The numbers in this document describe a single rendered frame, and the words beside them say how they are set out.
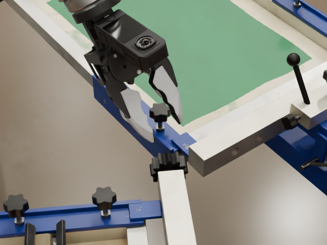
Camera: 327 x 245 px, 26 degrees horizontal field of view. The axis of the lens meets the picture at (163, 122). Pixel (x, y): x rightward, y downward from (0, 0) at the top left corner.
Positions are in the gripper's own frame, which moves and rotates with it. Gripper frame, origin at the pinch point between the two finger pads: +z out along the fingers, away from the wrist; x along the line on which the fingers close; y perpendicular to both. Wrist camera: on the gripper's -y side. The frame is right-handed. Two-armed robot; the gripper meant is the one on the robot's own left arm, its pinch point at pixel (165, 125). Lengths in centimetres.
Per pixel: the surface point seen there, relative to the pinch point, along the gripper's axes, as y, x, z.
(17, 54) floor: 237, -39, 8
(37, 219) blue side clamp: 35.7, 18.2, 12.9
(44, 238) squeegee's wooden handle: 24.8, 20.3, 12.8
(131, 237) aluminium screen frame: 26.3, 6.5, 23.0
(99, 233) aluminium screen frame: 30.9, 10.4, 20.6
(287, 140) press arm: 38, -38, 31
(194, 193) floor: 142, -50, 76
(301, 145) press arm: 35, -39, 33
